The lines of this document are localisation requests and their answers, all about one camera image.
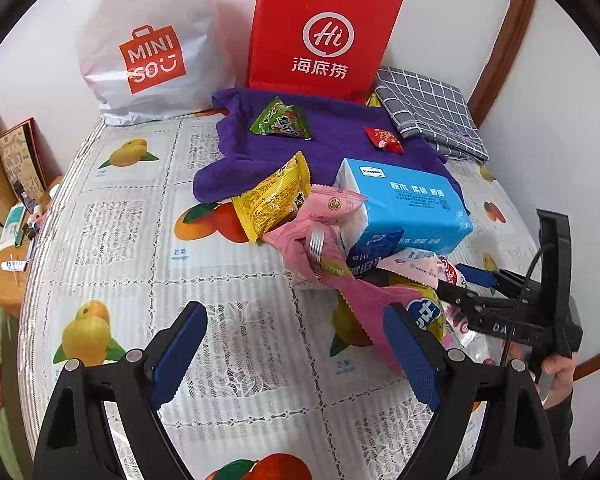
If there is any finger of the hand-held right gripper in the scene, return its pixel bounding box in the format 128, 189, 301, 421
455, 262, 531, 299
434, 280, 485, 314

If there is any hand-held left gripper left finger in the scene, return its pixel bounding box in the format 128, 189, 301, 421
32, 301, 211, 480

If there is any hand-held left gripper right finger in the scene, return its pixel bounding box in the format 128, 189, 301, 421
382, 302, 561, 480

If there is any white pink pastry packet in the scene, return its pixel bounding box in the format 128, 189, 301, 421
380, 252, 466, 291

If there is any pink yellow snack bag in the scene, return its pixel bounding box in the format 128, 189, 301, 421
262, 220, 458, 373

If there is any pink snack packet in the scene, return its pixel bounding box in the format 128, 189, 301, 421
292, 184, 368, 231

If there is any person's right forearm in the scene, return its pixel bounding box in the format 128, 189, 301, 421
545, 390, 600, 480

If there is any person's right hand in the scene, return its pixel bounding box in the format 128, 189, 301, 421
532, 352, 577, 407

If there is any pink white candy packet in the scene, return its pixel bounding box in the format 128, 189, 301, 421
442, 305, 481, 351

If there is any dark blue snack packet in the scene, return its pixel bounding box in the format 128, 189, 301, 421
345, 230, 406, 281

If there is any blue tissue pack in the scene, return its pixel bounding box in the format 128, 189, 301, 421
332, 157, 475, 256

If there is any small red snack packet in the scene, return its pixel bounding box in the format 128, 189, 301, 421
363, 126, 406, 154

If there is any yellow snack packet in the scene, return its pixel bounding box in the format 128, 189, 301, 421
230, 152, 313, 245

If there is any grey checkered cloth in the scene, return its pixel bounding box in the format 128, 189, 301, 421
372, 66, 491, 163

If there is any purple towel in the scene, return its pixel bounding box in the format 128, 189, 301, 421
192, 87, 463, 206

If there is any wooden nightstand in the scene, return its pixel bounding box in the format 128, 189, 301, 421
0, 175, 63, 318

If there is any green cloth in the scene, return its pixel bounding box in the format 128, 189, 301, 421
0, 305, 36, 480

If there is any light blue white box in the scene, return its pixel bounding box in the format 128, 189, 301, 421
0, 204, 28, 251

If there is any green snack packet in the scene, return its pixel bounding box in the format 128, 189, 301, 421
249, 97, 315, 141

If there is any patterned book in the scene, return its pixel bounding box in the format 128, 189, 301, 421
0, 117, 48, 201

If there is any red paper bag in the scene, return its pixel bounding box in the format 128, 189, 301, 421
245, 0, 405, 106

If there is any white plastic shopping bag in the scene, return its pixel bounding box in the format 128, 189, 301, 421
77, 0, 231, 127

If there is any black cable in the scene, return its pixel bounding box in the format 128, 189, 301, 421
500, 242, 553, 366

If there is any brown wooden door frame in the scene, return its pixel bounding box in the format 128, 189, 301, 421
467, 0, 538, 126

